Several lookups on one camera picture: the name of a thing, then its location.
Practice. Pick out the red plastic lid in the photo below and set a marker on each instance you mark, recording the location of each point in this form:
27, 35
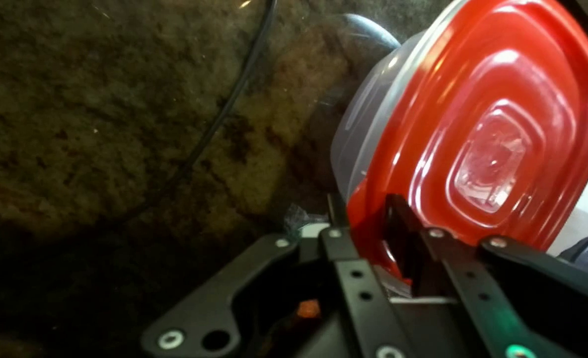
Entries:
454, 120

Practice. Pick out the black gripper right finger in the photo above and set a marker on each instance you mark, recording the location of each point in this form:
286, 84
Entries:
470, 291

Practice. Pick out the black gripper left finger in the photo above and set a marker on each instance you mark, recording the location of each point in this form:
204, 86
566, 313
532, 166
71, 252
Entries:
367, 299

